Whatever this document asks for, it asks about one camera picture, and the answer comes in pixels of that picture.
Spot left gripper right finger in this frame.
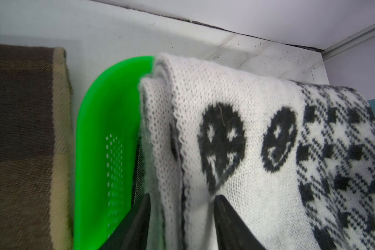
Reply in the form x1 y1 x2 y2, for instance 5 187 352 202
214 195 265 250

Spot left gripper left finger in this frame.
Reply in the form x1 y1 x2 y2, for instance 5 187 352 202
100 193 151 250

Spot houndstooth smiley knit scarf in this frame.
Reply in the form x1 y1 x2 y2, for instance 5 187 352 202
140 54 375 250

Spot brown plaid fringed scarf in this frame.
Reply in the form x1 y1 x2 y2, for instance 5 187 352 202
0 44 73 250

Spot black white checked scarf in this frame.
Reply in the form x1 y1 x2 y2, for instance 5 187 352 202
131 137 145 205

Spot green plastic basket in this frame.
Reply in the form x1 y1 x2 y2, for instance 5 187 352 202
74 56 154 250

